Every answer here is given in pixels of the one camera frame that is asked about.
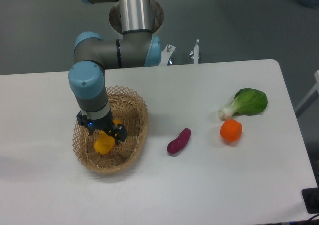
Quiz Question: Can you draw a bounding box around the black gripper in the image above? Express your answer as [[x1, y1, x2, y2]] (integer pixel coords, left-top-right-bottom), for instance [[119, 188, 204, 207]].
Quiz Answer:
[[76, 111, 128, 145]]

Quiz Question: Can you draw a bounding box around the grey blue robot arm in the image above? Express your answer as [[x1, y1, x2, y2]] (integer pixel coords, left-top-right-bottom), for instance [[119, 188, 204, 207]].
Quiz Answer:
[[68, 0, 161, 144]]

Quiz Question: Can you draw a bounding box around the woven wicker basket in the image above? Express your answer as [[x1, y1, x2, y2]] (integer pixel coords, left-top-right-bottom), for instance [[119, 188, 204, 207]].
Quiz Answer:
[[72, 86, 148, 174]]

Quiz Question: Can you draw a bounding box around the purple sweet potato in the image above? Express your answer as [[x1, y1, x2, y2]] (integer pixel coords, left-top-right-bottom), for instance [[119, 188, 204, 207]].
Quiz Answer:
[[167, 128, 191, 155]]

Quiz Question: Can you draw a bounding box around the orange fruit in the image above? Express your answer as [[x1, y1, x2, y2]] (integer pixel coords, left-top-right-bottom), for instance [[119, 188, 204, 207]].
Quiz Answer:
[[220, 119, 243, 143]]

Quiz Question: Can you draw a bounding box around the green bok choy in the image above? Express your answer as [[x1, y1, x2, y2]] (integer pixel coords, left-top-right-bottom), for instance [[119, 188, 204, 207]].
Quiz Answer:
[[218, 88, 268, 120]]

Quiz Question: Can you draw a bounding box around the black device at table edge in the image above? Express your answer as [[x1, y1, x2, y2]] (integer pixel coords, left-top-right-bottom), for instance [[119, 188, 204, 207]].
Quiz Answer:
[[301, 187, 319, 214]]

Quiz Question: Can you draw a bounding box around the white metal base frame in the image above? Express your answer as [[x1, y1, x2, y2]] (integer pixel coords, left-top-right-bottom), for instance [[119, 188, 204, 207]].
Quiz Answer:
[[158, 39, 201, 66]]

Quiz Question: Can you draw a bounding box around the white table leg bracket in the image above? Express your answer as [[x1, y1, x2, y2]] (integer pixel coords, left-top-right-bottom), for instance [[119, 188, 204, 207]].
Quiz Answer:
[[294, 70, 319, 118]]

